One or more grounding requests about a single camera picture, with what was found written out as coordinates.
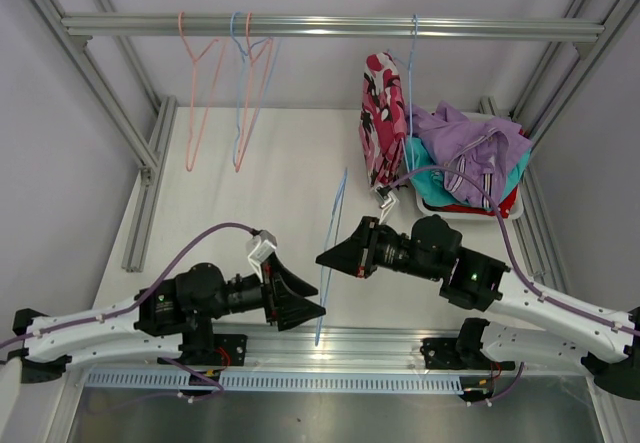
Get aluminium frame post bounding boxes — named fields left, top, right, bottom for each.
left=27, top=0, right=177, bottom=273
left=508, top=0, right=639, bottom=291

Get white slotted cable duct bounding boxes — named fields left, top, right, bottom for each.
left=85, top=369, right=463, bottom=395

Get right aluminium frame post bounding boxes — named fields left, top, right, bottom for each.
left=508, top=0, right=639, bottom=291

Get pink floral trousers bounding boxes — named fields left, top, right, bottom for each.
left=359, top=52, right=408, bottom=188

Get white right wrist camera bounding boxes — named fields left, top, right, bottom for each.
left=373, top=185, right=398, bottom=224

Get light blue hanger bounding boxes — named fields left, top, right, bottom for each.
left=228, top=11, right=281, bottom=173
left=397, top=13, right=419, bottom=172

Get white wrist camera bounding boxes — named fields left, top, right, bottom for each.
left=246, top=230, right=277, bottom=282
left=373, top=185, right=398, bottom=224

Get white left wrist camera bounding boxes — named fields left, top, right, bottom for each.
left=246, top=230, right=277, bottom=282

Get left aluminium frame post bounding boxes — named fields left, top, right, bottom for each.
left=27, top=0, right=177, bottom=273

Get pink wire hanger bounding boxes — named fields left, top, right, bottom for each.
left=178, top=11, right=228, bottom=172

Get teal trousers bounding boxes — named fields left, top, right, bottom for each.
left=407, top=137, right=531, bottom=208

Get pink hanger with teal trousers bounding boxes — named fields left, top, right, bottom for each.
left=234, top=11, right=276, bottom=169

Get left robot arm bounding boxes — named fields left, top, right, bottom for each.
left=9, top=256, right=326, bottom=384

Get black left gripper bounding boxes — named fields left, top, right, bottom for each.
left=198, top=253, right=326, bottom=330

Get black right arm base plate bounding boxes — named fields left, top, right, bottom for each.
left=420, top=337, right=516, bottom=371

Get blue hanger with purple trousers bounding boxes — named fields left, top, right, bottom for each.
left=314, top=166, right=349, bottom=348

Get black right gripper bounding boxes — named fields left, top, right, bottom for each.
left=316, top=217, right=441, bottom=282

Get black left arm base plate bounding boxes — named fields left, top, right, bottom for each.
left=172, top=333, right=248, bottom=367

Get aluminium hanging rail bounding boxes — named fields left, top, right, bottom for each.
left=61, top=12, right=605, bottom=43

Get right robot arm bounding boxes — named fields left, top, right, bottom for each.
left=316, top=216, right=639, bottom=400

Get red trousers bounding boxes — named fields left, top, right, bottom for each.
left=421, top=185, right=524, bottom=220

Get purple trousers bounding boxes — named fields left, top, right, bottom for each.
left=408, top=100, right=533, bottom=210

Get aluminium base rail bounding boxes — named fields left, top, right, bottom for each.
left=64, top=324, right=457, bottom=373

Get white plastic mesh basket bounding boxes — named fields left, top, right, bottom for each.
left=415, top=110, right=526, bottom=222

